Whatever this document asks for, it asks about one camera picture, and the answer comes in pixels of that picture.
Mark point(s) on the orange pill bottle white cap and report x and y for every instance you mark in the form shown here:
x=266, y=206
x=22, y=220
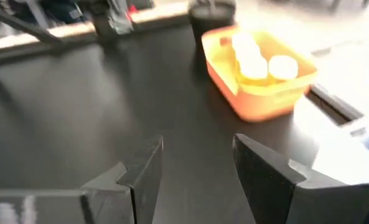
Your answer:
x=244, y=40
x=283, y=67
x=253, y=67

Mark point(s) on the orange plastic bin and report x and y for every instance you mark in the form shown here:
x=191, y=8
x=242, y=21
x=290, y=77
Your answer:
x=252, y=99

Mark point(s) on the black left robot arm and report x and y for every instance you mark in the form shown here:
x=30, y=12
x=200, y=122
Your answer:
x=112, y=18

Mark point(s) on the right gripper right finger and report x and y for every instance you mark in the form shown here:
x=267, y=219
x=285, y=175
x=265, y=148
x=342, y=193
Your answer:
x=265, y=180

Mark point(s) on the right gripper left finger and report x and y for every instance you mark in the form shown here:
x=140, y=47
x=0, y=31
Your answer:
x=140, y=186

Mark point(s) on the green potted plant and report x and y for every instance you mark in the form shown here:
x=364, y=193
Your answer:
x=210, y=17

